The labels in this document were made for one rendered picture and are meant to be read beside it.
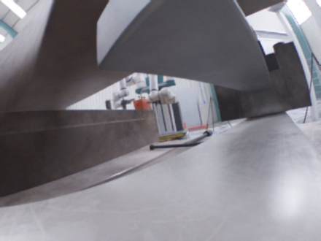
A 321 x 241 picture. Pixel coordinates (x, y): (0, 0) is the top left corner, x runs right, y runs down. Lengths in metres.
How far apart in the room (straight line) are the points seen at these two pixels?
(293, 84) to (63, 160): 1.05
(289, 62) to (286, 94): 0.10
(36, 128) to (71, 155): 0.25
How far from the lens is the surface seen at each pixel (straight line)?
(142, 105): 1.51
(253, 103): 0.51
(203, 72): 0.15
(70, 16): 0.46
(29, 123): 0.80
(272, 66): 0.58
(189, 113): 7.70
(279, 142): 0.16
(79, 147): 0.89
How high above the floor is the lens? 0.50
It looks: 1 degrees up
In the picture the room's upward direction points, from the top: 11 degrees counter-clockwise
